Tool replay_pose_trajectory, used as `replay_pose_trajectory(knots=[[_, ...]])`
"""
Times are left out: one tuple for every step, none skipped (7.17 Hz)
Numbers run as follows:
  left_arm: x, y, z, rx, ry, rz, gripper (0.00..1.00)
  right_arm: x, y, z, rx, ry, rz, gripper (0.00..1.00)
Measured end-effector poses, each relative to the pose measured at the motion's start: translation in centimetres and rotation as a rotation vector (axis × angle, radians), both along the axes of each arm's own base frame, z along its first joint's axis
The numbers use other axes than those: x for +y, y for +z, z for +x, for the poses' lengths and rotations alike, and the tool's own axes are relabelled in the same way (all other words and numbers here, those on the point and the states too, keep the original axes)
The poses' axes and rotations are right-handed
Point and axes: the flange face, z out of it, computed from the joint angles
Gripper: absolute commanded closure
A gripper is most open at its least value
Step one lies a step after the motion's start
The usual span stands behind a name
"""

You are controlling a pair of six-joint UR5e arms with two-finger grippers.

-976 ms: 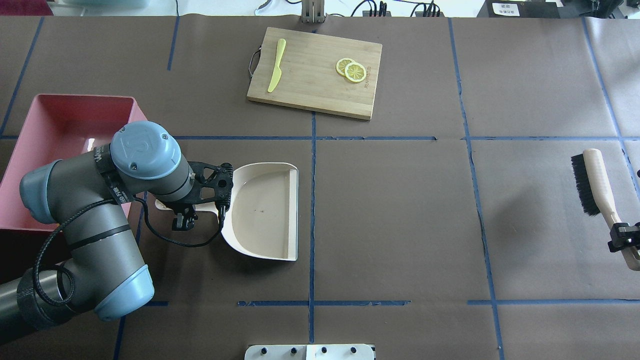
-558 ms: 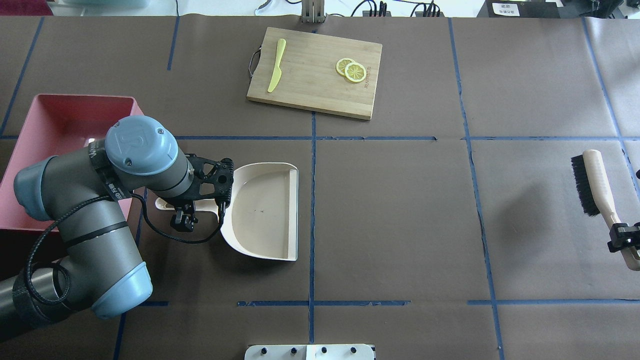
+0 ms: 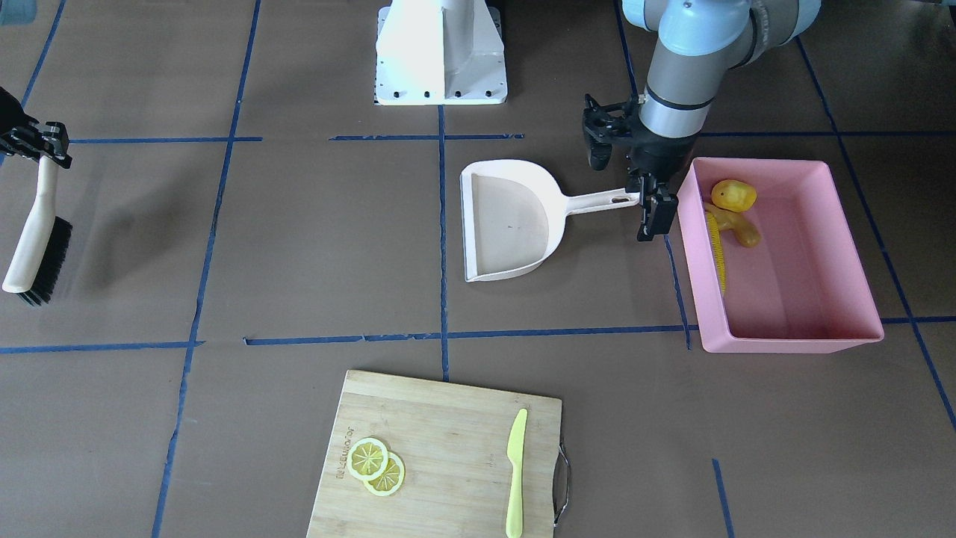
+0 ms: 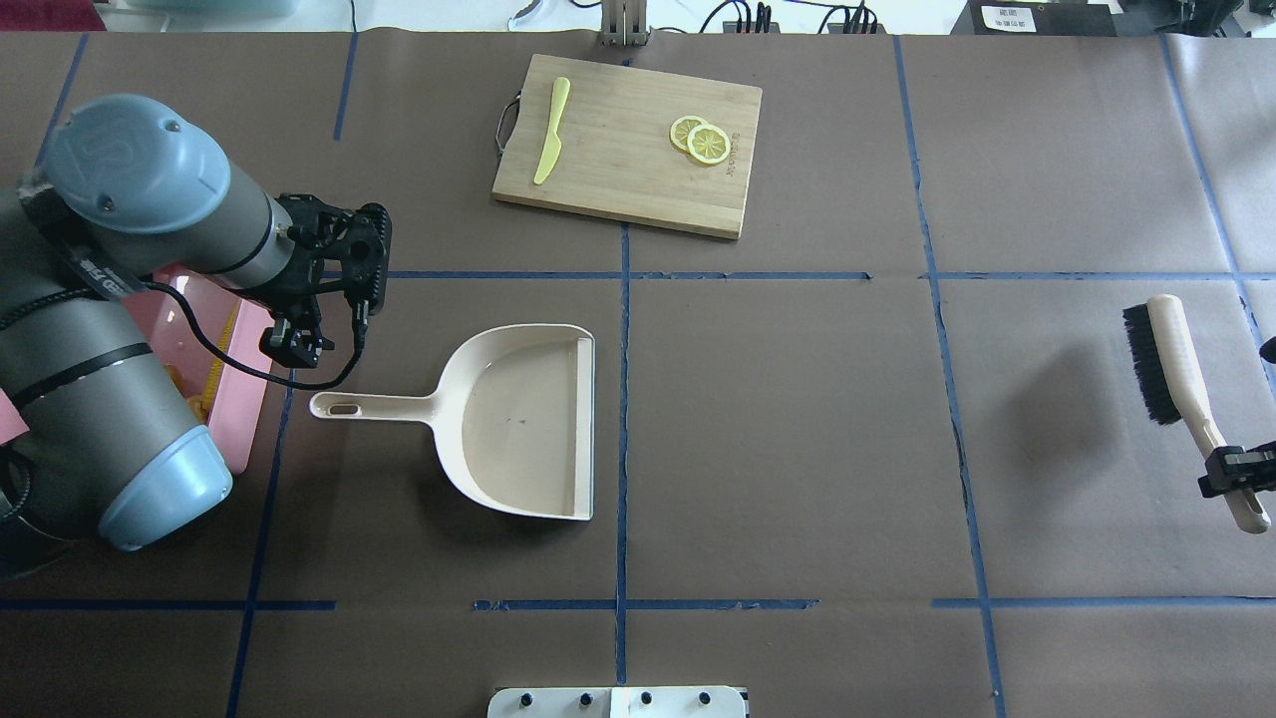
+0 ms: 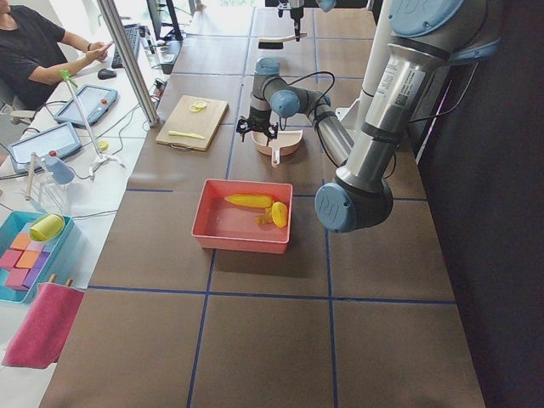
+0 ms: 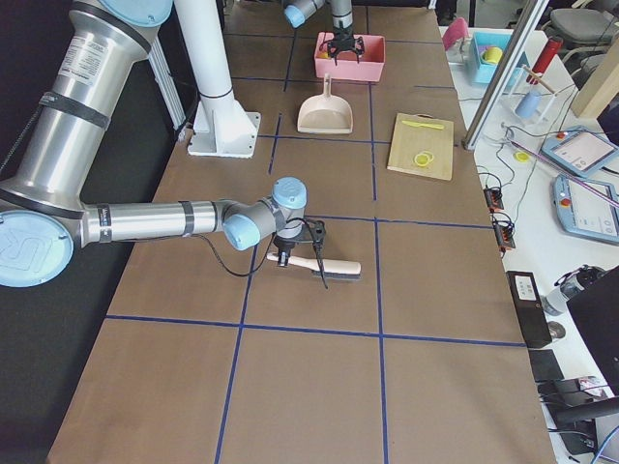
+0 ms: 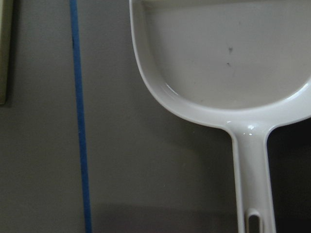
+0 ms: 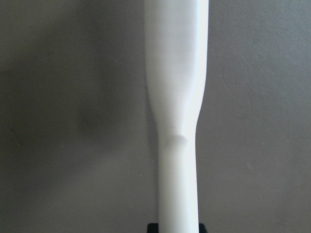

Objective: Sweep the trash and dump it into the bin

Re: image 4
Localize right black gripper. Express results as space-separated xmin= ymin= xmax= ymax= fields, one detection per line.
xmin=1198 ymin=443 xmax=1275 ymax=499

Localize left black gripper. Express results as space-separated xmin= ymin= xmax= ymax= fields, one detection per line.
xmin=239 ymin=264 xmax=336 ymax=369

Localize yellow plastic toy knife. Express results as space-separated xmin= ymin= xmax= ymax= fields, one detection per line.
xmin=532 ymin=77 xmax=570 ymax=186

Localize bamboo cutting board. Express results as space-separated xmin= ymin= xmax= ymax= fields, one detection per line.
xmin=491 ymin=54 xmax=763 ymax=240

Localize black power box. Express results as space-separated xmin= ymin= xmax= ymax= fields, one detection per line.
xmin=949 ymin=1 xmax=1117 ymax=37

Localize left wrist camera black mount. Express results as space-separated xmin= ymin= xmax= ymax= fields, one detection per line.
xmin=277 ymin=193 xmax=393 ymax=315

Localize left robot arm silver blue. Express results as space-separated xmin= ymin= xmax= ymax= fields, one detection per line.
xmin=1 ymin=94 xmax=300 ymax=575

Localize cream hand brush black bristles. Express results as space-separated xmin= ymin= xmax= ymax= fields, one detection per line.
xmin=1122 ymin=295 xmax=1273 ymax=536

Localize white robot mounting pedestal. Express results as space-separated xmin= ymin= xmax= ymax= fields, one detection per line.
xmin=486 ymin=685 xmax=752 ymax=717

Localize yellow toy corn cob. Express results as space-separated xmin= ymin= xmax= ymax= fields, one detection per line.
xmin=194 ymin=304 xmax=240 ymax=423

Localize pink cloth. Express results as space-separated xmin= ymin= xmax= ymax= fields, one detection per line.
xmin=1 ymin=0 xmax=106 ymax=33

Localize tan toy ginger root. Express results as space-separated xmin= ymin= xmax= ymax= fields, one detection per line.
xmin=163 ymin=363 xmax=194 ymax=399

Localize aluminium frame post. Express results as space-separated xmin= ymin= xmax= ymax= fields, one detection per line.
xmin=600 ymin=0 xmax=651 ymax=47

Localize lemon slice upper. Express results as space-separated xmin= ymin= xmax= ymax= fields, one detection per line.
xmin=669 ymin=115 xmax=707 ymax=154

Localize lemon slice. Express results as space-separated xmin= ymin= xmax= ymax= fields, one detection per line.
xmin=669 ymin=115 xmax=707 ymax=154
xmin=685 ymin=122 xmax=732 ymax=167

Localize beige plastic dustpan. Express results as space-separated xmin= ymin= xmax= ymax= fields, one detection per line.
xmin=309 ymin=323 xmax=596 ymax=522

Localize lemon slice lower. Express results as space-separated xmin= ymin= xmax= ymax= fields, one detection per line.
xmin=685 ymin=122 xmax=732 ymax=167

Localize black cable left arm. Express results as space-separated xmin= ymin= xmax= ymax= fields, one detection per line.
xmin=0 ymin=281 xmax=367 ymax=392

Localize pink plastic bin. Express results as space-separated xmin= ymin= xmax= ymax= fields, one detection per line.
xmin=0 ymin=264 xmax=276 ymax=474

